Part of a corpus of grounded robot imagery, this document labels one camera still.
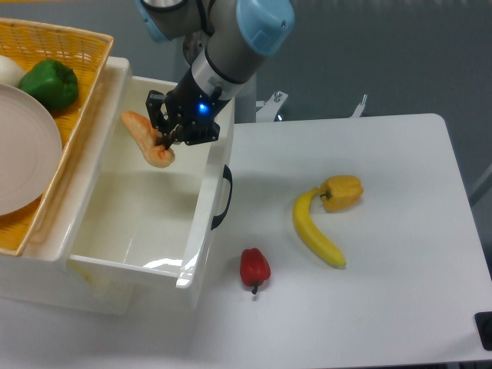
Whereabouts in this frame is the yellow bell pepper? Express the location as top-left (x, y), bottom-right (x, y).
top-left (319, 175), bottom-right (364, 212)

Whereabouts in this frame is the red bell pepper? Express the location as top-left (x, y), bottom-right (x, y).
top-left (240, 248), bottom-right (271, 295)

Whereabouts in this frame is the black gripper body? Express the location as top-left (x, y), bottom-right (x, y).
top-left (145, 71), bottom-right (221, 146)

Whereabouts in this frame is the yellow woven basket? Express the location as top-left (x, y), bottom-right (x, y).
top-left (1, 18), bottom-right (114, 257)

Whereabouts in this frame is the black object at table edge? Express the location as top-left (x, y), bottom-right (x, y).
top-left (474, 311), bottom-right (492, 351)

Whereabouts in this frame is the green bell pepper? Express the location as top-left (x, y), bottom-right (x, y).
top-left (18, 59), bottom-right (78, 111)

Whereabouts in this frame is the black drawer handle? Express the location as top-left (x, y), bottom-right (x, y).
top-left (211, 165), bottom-right (234, 230)

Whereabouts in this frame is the white onion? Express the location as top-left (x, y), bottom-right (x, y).
top-left (0, 55), bottom-right (26, 88)

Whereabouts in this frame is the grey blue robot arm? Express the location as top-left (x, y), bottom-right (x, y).
top-left (136, 1), bottom-right (295, 148)

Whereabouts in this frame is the upper white drawer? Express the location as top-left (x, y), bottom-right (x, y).
top-left (66, 75), bottom-right (236, 290)

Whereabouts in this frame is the pink plate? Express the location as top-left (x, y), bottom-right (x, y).
top-left (1, 85), bottom-right (62, 215)

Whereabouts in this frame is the triangle bread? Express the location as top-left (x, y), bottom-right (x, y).
top-left (120, 111), bottom-right (175, 168)

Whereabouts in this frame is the yellow banana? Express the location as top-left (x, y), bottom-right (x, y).
top-left (292, 188), bottom-right (346, 269)

